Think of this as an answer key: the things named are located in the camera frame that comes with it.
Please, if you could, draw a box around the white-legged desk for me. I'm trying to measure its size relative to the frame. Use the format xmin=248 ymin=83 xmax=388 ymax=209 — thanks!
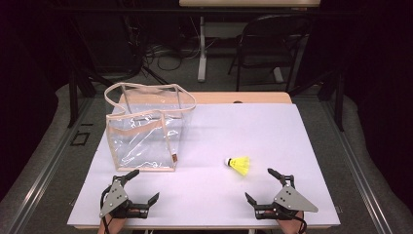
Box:
xmin=178 ymin=0 xmax=321 ymax=83

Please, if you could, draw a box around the black floor socket frame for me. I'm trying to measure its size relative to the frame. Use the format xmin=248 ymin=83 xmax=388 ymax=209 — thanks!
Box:
xmin=70 ymin=130 xmax=92 ymax=147

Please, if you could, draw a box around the white table mat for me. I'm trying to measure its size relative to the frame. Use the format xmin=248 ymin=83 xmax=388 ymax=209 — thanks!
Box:
xmin=66 ymin=102 xmax=341 ymax=228

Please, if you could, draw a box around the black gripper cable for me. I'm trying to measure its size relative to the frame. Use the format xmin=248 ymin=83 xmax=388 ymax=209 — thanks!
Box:
xmin=99 ymin=185 xmax=113 ymax=234
xmin=290 ymin=213 xmax=308 ymax=234

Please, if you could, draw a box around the clear bag with beige trim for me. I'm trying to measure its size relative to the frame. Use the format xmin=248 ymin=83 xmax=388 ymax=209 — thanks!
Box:
xmin=103 ymin=82 xmax=198 ymax=173

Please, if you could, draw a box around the black metal stand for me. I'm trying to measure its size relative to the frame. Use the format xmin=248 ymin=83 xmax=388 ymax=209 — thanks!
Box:
xmin=287 ymin=68 xmax=346 ymax=133
xmin=65 ymin=62 xmax=113 ymax=129

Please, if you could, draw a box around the person's left hand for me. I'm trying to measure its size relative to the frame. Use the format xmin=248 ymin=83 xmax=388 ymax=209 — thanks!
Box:
xmin=96 ymin=216 xmax=128 ymax=234

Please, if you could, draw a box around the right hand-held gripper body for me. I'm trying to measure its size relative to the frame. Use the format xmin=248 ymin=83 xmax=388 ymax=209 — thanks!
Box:
xmin=254 ymin=175 xmax=319 ymax=220

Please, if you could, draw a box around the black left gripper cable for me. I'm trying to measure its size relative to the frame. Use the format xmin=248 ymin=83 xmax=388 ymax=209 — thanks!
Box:
xmin=99 ymin=185 xmax=113 ymax=234

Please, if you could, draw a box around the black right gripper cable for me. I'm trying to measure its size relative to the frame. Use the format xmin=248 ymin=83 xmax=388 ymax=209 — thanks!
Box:
xmin=290 ymin=213 xmax=308 ymax=234

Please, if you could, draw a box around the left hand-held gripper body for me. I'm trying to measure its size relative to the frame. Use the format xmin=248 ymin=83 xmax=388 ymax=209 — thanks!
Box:
xmin=98 ymin=175 xmax=151 ymax=219

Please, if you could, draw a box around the yellow shuttlecock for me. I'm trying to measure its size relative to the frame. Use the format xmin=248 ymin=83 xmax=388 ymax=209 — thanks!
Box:
xmin=224 ymin=155 xmax=251 ymax=177

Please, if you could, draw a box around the person's right hand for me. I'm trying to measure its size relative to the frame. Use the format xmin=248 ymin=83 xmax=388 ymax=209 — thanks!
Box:
xmin=276 ymin=211 xmax=306 ymax=234

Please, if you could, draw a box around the bundle of floor cables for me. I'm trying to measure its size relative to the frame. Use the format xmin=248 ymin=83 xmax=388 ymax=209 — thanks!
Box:
xmin=142 ymin=38 xmax=222 ymax=72

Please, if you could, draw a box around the black folding chair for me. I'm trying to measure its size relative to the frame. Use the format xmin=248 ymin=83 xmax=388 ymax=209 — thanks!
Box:
xmin=227 ymin=14 xmax=314 ymax=93

